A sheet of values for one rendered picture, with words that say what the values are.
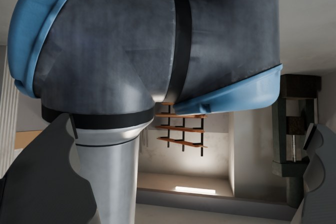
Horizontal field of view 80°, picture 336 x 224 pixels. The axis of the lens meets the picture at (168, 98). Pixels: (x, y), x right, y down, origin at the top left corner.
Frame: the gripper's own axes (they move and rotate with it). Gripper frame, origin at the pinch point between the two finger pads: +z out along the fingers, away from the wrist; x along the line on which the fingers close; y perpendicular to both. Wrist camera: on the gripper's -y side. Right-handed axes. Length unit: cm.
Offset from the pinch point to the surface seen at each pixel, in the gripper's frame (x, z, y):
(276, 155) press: 234, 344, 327
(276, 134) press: 233, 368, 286
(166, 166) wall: -26, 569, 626
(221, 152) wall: 183, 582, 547
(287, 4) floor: 96, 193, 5
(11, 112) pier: -262, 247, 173
